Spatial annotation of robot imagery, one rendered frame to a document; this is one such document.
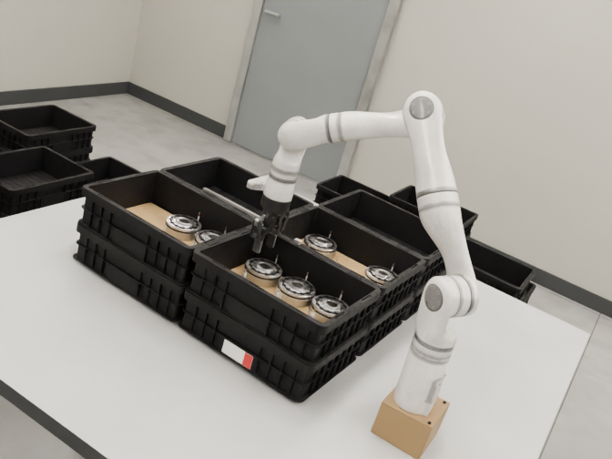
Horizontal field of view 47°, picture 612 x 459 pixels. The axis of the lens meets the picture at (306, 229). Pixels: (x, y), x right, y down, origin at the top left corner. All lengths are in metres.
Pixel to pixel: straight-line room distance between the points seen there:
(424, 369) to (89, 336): 0.79
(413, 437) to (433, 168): 0.61
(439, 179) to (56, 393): 0.94
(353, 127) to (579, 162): 3.06
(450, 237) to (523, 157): 3.12
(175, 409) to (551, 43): 3.52
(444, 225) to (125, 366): 0.79
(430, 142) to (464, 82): 3.14
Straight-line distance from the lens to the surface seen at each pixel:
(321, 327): 1.58
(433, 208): 1.55
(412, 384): 1.63
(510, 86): 4.64
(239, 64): 5.48
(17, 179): 3.04
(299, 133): 1.67
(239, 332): 1.72
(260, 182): 1.78
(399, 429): 1.68
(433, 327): 1.55
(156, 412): 1.59
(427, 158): 1.58
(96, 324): 1.83
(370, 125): 1.67
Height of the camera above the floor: 1.73
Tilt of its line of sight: 23 degrees down
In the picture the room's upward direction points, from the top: 17 degrees clockwise
